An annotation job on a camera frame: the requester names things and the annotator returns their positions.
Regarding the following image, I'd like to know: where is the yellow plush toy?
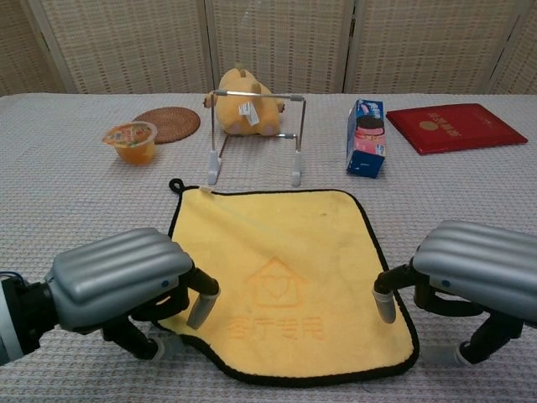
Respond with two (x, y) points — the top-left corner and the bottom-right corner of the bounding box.
(204, 62), (289, 136)

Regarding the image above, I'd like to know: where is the pale woven tablecloth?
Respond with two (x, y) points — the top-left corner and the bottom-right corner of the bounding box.
(0, 92), (537, 403)

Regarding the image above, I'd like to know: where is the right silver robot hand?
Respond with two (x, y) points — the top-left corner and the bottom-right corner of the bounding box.
(372, 220), (537, 366)

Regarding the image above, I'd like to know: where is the red certificate book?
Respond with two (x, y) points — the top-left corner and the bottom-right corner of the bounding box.
(385, 102), (529, 156)

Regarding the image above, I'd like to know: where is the metal wire rack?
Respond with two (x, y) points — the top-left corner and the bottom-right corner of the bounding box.
(206, 87), (306, 188)

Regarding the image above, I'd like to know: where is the orange fruit jelly cup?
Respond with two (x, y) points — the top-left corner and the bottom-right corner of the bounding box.
(102, 120), (159, 166)

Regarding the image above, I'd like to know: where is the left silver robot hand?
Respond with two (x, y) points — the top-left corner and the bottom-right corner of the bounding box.
(44, 227), (222, 362)

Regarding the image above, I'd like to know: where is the round woven brown coaster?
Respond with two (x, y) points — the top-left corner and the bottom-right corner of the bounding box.
(132, 107), (201, 145)

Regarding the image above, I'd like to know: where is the woven folding screen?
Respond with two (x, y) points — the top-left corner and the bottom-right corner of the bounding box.
(0, 0), (537, 96)

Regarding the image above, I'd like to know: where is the blue cookie box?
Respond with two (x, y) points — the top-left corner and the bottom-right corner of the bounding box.
(346, 98), (388, 180)

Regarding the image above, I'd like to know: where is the yellow cloth with black back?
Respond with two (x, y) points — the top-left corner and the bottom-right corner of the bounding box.
(167, 178), (420, 390)

